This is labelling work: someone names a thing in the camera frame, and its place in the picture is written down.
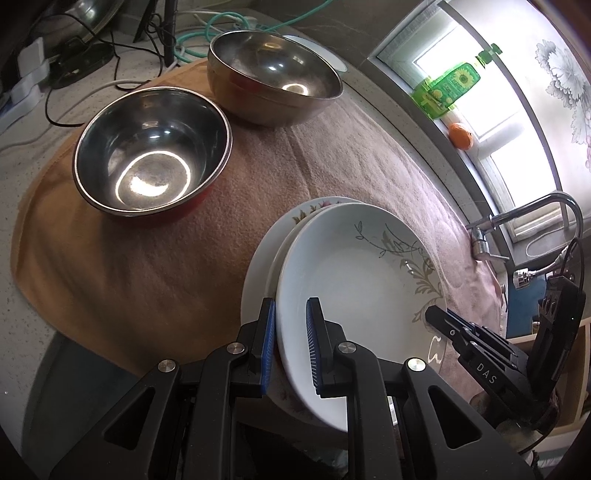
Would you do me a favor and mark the white floral plate top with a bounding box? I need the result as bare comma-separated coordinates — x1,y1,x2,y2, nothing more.
276,203,446,431

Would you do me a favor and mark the white floral plate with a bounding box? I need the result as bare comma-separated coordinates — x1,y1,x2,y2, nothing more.
240,196,360,427
276,203,446,431

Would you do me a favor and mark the steel bowl brown outside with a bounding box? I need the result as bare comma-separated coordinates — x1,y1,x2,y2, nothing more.
207,30,344,127

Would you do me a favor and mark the light blue ceramic bowl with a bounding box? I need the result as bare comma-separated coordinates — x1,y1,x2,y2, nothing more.
286,34,348,73

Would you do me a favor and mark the chrome kitchen faucet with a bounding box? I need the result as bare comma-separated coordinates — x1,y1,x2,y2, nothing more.
465,191,585,263

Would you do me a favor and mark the orange pink towel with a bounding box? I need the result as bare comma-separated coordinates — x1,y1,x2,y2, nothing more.
10,96,506,375

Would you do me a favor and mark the white floral plate bottom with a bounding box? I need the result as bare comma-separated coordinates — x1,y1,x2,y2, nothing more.
240,196,360,427

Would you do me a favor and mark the orange tangerine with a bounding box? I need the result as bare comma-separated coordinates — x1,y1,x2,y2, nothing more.
448,123,474,151

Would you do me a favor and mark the steel bowl red outside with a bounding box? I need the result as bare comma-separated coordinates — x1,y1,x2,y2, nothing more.
72,86,232,224

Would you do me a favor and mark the green dish soap bottle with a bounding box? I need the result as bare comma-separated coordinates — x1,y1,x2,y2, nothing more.
411,62,481,119

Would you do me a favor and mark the teal power cable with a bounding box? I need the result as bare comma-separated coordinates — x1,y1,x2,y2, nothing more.
174,0,334,66

